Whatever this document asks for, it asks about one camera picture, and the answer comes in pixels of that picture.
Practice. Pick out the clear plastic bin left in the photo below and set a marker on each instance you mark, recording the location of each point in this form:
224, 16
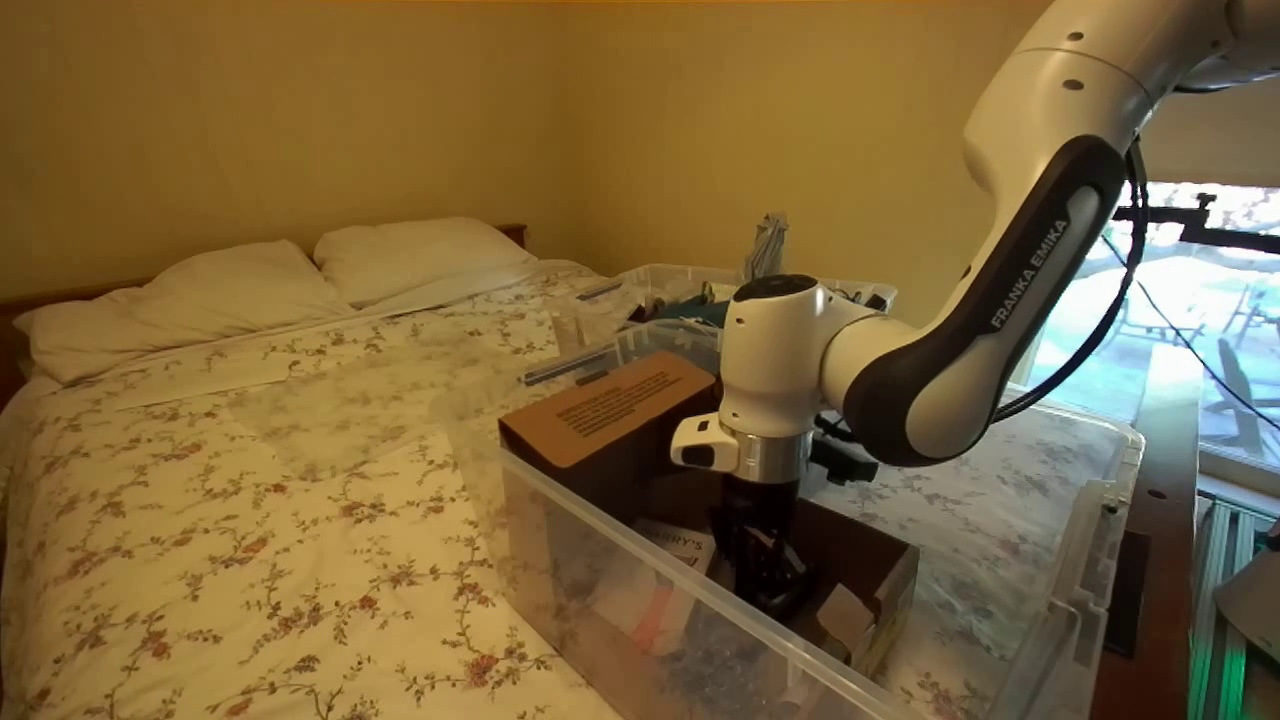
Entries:
971, 588

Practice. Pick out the clear plastic bin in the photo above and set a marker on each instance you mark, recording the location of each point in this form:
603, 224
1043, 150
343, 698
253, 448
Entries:
635, 315
971, 588

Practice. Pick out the floral bedspread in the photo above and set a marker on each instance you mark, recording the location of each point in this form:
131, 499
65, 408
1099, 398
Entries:
282, 524

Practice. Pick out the white pillow far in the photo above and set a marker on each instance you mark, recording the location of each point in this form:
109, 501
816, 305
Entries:
372, 262

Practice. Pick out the white pillow near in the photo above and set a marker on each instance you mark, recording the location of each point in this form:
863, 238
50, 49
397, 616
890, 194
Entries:
202, 299

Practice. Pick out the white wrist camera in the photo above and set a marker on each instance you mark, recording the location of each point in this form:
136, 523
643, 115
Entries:
705, 440

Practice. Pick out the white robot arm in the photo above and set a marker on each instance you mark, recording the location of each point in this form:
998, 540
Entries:
1052, 143

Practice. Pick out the clear zip pouch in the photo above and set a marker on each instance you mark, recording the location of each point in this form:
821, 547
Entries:
765, 244

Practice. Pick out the wooden bed footboard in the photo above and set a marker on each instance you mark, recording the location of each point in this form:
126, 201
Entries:
1144, 648

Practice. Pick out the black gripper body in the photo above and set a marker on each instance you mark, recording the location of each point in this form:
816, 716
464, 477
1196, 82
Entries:
753, 531

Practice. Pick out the clear plastic bin right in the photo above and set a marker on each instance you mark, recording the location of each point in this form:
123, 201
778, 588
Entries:
635, 315

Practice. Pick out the brown cardboard box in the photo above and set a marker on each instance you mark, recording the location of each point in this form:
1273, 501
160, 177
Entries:
609, 447

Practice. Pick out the white pillow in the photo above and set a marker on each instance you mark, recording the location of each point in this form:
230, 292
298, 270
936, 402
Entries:
372, 262
202, 299

